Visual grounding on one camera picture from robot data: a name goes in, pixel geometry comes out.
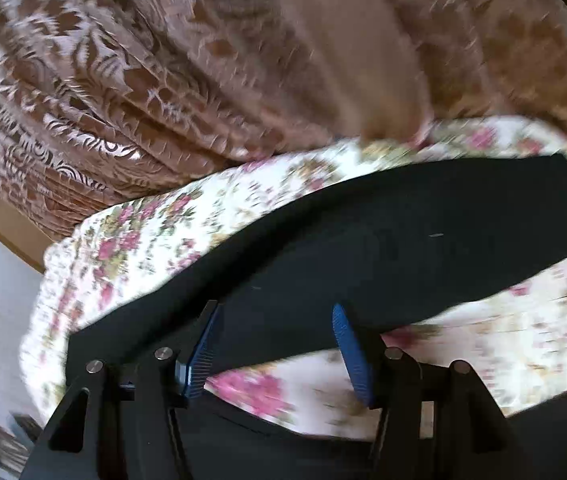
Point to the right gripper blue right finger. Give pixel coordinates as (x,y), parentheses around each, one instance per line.
(362,350)

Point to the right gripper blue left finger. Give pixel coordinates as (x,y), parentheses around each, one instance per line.
(196,351)

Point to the black embroidered pants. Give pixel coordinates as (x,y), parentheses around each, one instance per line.
(395,247)

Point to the wooden cabinet door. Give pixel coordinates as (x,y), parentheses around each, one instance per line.
(22,237)

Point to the brown floral curtain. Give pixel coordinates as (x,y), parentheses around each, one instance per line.
(104,101)

